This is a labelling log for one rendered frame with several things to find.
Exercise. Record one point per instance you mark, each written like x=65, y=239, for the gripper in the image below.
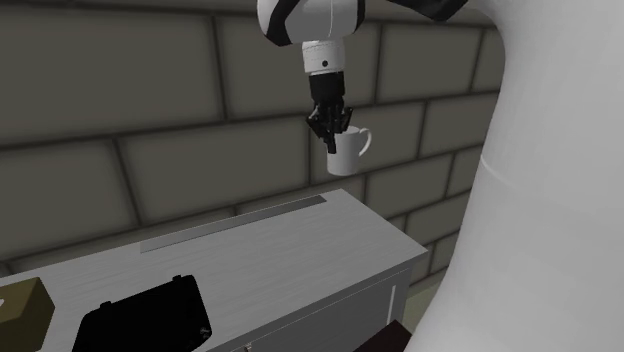
x=326, y=90

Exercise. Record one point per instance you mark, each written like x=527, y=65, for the white mug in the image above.
x=347, y=153

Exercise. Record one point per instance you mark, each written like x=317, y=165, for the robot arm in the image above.
x=536, y=195

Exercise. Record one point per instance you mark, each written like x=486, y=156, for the grey cabinet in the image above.
x=292, y=253

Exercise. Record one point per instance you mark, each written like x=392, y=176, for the black case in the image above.
x=146, y=317

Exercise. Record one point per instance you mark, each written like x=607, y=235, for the olive box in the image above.
x=22, y=317

